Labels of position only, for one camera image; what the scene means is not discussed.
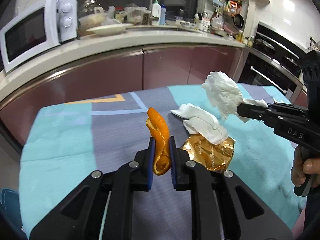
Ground white soap bottle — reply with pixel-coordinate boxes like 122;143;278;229
152;0;162;25

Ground white stone countertop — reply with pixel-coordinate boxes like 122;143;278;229
1;26;245;100

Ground black built-in oven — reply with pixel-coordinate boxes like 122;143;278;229
237;21;308;107

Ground small porcelain bowl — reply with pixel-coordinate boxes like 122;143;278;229
180;21;192;29

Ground maroon kitchen cabinets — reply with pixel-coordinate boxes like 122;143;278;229
1;44;243;151

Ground black frying pan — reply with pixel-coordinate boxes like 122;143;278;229
233;14;244;29

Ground white microwave oven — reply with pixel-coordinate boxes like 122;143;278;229
1;0;78;73

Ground white tissue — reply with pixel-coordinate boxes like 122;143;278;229
170;103;228;145
202;72;268;122

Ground gold foil snack wrapper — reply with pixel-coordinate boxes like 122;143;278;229
181;134;236;173

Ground black cooking pot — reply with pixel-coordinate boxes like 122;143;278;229
256;38;276;56

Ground orange peel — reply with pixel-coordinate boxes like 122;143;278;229
146;107;171;176

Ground blue trash bin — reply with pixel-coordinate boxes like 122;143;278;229
1;188;24;231

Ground blue grey patterned tablecloth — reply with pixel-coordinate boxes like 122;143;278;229
19;82;307;240

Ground blue bottle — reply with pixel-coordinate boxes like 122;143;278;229
159;4;167;25

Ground clear plastic food container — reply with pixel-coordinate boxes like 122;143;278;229
124;6;151;25

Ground white oval plate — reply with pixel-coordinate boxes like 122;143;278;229
86;23;134;36

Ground glass jug with food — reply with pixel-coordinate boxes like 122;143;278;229
78;0;106;30

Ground person's right hand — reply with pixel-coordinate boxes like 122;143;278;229
291;145;320;187

